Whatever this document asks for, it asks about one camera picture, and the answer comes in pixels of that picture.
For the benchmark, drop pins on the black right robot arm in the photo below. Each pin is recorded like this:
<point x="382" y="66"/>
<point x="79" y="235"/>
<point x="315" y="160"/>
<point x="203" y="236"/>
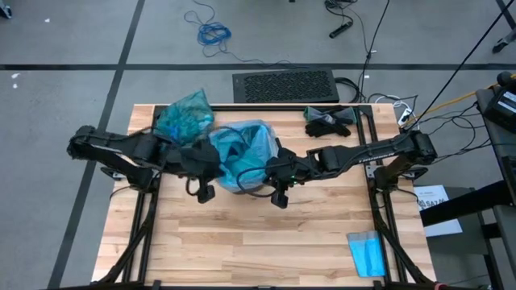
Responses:
<point x="375" y="155"/>

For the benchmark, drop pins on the black electronic device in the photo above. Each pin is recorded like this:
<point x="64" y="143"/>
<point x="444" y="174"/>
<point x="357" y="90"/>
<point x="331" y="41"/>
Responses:
<point x="502" y="108"/>

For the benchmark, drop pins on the teal plastic bin liner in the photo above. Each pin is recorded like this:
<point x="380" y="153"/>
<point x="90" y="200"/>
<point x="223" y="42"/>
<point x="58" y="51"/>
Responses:
<point x="185" y="117"/>

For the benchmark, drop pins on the black chair base leg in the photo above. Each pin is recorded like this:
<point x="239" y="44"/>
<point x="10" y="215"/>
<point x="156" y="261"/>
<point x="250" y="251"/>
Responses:
<point x="504" y="42"/>

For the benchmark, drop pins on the small blue bag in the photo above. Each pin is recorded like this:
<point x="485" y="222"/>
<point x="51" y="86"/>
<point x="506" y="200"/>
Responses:
<point x="367" y="253"/>

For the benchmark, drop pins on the black glove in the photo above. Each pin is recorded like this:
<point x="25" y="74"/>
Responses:
<point x="326" y="129"/>

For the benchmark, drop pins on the dark grey cloth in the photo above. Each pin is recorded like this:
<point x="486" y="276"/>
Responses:
<point x="330" y="113"/>

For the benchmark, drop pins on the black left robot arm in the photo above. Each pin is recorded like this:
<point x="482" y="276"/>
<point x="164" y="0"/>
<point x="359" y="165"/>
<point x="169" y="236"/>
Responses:
<point x="117" y="151"/>

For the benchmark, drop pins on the white power strip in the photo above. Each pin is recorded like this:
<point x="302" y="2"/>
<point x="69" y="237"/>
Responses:
<point x="404" y="117"/>

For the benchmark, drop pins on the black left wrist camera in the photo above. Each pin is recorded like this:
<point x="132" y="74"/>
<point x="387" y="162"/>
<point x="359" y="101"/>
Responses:
<point x="206" y="194"/>

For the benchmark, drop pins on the black power strip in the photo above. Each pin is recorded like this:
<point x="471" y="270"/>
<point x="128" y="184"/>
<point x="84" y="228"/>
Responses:
<point x="340" y="29"/>

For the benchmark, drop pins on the dark blue floor object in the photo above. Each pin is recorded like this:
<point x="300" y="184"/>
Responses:
<point x="5" y="12"/>

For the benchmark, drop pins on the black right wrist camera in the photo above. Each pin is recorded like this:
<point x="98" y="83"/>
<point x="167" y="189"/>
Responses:
<point x="279" y="200"/>

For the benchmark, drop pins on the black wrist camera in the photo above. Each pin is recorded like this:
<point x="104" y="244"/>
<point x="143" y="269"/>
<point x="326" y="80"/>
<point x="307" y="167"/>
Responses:
<point x="279" y="200"/>
<point x="206" y="194"/>

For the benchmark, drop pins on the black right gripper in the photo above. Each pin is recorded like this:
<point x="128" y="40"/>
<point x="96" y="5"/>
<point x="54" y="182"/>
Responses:
<point x="288" y="167"/>

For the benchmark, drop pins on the large blue bag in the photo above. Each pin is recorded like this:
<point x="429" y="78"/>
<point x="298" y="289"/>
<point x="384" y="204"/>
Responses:
<point x="250" y="153"/>

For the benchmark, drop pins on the white printed paper sign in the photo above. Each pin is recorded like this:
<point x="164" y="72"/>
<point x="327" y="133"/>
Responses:
<point x="435" y="209"/>

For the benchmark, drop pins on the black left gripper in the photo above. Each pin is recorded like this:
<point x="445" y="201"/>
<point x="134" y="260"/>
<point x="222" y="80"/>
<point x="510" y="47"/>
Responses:
<point x="199" y="159"/>

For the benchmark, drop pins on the black perforated metal panel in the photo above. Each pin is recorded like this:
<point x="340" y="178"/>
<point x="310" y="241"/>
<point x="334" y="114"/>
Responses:
<point x="290" y="84"/>

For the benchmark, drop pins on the black equipment cart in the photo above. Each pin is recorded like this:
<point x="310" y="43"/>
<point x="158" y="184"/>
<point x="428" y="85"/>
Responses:
<point x="500" y="169"/>

